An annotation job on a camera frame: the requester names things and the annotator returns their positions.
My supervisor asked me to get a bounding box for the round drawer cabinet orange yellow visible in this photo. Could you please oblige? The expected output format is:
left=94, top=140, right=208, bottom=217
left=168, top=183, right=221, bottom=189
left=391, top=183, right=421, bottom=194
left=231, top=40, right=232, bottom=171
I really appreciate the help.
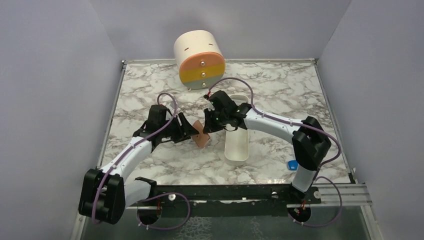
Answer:
left=173, top=30, right=226, bottom=90

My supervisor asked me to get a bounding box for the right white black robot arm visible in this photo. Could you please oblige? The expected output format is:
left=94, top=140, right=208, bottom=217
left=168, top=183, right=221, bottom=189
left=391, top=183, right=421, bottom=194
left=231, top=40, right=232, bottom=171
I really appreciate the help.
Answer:
left=203, top=90, right=332, bottom=204

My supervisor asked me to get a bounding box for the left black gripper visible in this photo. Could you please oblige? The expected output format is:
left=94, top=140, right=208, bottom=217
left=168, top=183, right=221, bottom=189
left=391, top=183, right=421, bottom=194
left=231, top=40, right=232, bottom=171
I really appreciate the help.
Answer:
left=159, top=112, right=199, bottom=143

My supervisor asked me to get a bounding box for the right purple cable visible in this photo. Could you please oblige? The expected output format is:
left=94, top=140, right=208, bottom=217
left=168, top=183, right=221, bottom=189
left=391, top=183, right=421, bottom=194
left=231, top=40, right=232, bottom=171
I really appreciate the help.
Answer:
left=207, top=77, right=344, bottom=229

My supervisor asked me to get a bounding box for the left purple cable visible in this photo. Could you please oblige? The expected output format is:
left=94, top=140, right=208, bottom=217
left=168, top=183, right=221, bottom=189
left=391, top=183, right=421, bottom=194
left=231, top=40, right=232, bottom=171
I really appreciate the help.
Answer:
left=91, top=92, right=192, bottom=231

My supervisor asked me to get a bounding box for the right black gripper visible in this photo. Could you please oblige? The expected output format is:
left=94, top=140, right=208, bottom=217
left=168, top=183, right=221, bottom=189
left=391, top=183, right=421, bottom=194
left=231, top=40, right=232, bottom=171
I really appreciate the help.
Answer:
left=203, top=107, right=228, bottom=134

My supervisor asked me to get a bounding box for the long white oval tray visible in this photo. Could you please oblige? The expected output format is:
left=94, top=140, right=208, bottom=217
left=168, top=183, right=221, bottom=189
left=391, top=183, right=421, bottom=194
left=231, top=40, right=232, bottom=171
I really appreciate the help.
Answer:
left=224, top=94, right=250, bottom=167

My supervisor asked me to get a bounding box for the aluminium table frame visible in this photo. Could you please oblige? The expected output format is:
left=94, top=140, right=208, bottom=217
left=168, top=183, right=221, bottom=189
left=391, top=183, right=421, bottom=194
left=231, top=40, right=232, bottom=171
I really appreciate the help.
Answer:
left=81, top=57, right=377, bottom=240

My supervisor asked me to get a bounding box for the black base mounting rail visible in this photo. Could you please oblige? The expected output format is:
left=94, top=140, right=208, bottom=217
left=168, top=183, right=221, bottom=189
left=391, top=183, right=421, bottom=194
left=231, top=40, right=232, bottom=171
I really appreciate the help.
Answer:
left=132, top=184, right=322, bottom=218

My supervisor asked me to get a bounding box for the purple cable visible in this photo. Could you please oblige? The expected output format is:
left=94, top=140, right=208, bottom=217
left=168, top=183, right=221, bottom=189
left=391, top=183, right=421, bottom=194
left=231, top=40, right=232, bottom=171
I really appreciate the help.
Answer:
left=91, top=92, right=192, bottom=231
left=207, top=77, right=344, bottom=229

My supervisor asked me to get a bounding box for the small blue object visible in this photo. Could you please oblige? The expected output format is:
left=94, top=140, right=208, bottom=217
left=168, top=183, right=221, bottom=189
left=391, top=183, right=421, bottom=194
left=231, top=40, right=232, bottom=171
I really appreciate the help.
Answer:
left=286, top=160, right=299, bottom=172

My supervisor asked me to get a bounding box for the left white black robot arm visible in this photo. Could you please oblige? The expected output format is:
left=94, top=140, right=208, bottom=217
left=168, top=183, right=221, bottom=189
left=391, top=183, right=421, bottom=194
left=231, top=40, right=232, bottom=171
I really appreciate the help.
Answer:
left=78, top=104, right=199, bottom=225

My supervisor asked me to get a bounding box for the brown leather card holder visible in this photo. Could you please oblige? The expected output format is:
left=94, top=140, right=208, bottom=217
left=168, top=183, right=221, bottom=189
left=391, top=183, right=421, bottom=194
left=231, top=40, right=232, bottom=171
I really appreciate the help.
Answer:
left=191, top=120, right=211, bottom=149

